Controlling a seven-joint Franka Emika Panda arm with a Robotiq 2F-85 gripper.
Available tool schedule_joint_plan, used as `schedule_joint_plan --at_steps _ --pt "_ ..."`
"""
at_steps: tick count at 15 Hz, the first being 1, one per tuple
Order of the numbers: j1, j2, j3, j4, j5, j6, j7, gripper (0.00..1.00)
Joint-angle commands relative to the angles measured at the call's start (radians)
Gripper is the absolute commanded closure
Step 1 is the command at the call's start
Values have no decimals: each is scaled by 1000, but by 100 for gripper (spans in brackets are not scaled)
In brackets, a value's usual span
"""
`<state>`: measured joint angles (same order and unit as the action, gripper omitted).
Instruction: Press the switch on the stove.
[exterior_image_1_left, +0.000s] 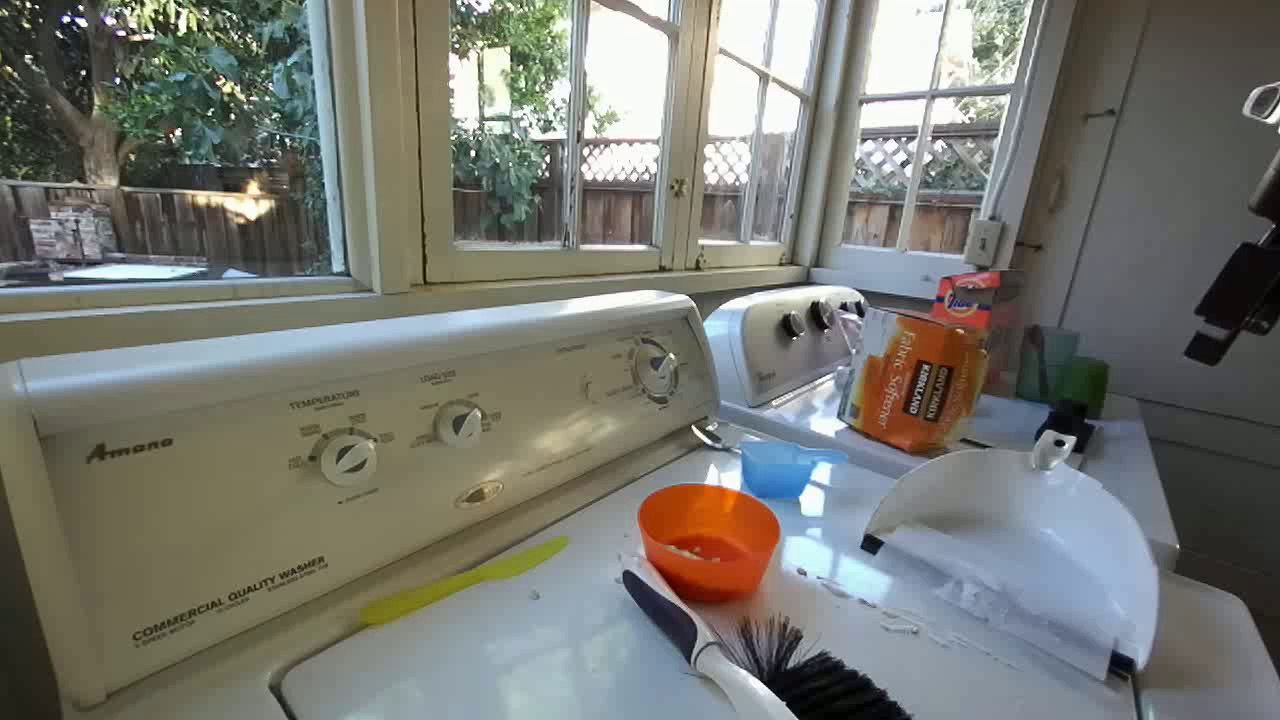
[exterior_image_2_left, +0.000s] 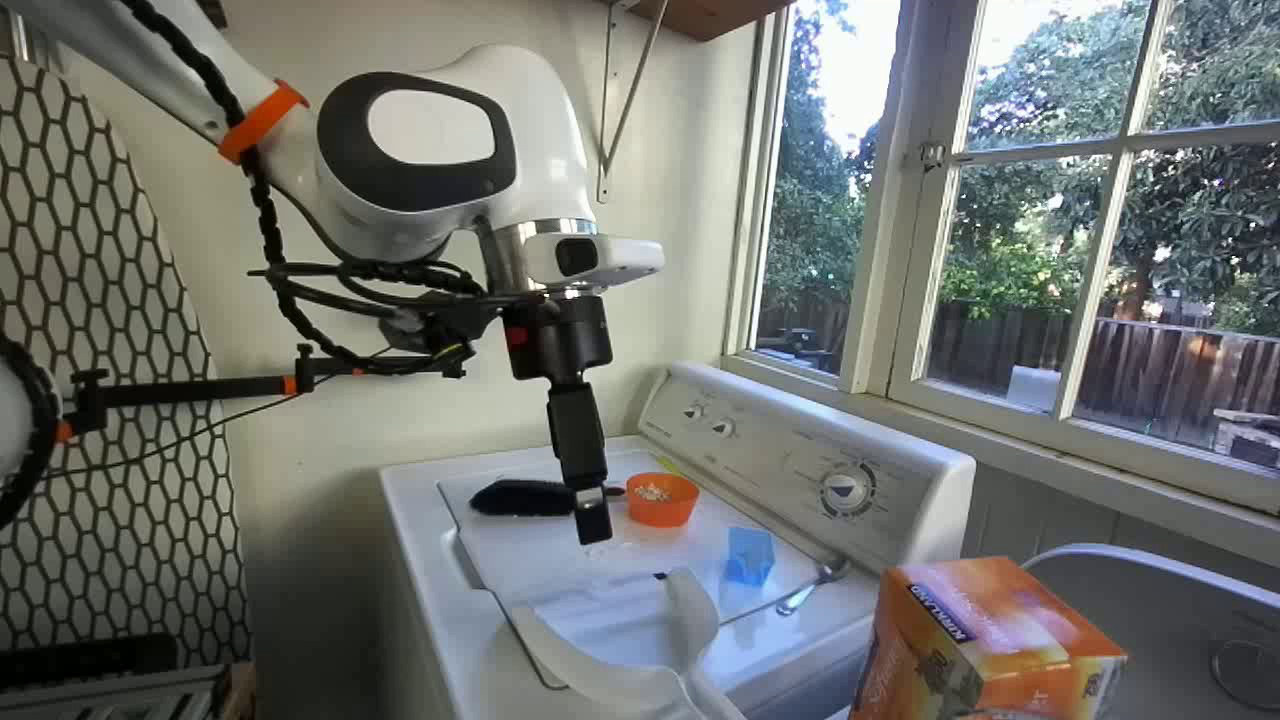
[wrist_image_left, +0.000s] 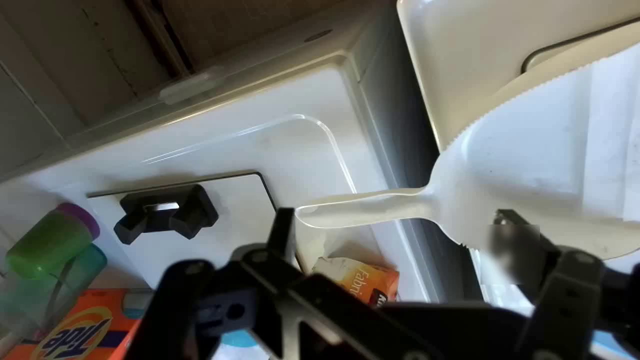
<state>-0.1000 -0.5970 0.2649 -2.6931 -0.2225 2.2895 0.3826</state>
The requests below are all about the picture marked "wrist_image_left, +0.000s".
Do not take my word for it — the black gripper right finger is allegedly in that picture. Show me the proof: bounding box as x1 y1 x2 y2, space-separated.
488 208 640 360

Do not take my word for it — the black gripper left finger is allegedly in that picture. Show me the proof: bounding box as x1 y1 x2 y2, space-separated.
127 205 348 360

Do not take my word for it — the black hand brush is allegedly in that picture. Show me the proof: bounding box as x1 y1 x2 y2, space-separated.
112 184 221 245

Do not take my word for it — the white plastic dustpan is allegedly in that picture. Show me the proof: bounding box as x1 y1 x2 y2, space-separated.
296 38 640 262

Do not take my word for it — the orange Tide detergent box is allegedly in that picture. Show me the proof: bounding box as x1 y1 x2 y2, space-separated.
2 286 153 360

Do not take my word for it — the teal translucent plastic cup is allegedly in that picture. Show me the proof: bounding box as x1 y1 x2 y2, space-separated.
0 242 109 342

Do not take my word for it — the orange cardboard box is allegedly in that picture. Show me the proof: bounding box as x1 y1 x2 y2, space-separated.
312 255 403 309

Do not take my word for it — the green bottle with purple cap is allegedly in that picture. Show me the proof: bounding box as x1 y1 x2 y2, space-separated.
5 199 102 282

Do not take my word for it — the white top-load washing machine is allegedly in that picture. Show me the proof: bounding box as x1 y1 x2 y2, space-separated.
0 6 482 308

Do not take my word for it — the white utility sink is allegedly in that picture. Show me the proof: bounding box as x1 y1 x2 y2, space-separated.
397 0 640 152

